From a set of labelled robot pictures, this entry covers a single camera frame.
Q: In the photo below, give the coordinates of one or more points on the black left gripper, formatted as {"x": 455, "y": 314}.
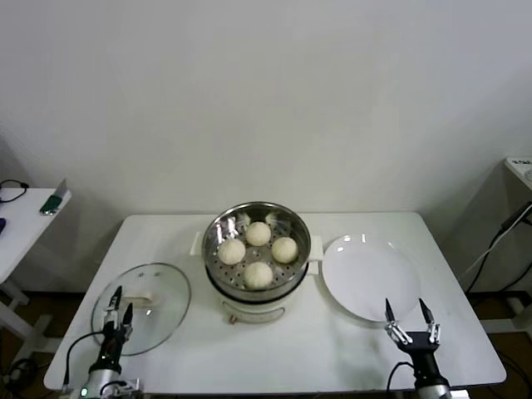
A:
{"x": 111, "y": 345}

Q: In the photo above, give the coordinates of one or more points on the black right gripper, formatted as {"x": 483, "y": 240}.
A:
{"x": 424, "y": 353}

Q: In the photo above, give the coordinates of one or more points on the round glass pot lid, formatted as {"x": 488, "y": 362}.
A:
{"x": 166, "y": 291}

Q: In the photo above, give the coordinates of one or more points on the white steamed baozi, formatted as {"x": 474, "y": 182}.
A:
{"x": 284, "y": 250}
{"x": 257, "y": 233}
{"x": 258, "y": 275}
{"x": 232, "y": 251}

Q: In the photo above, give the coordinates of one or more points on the stainless steel steamer basket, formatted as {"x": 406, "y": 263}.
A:
{"x": 220, "y": 232}

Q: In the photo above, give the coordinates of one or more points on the white round plate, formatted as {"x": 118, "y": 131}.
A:
{"x": 365, "y": 274}

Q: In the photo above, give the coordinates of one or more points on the green circuit board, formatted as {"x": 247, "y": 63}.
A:
{"x": 52, "y": 203}

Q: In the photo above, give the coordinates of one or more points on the small blue object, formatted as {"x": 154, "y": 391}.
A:
{"x": 2, "y": 226}

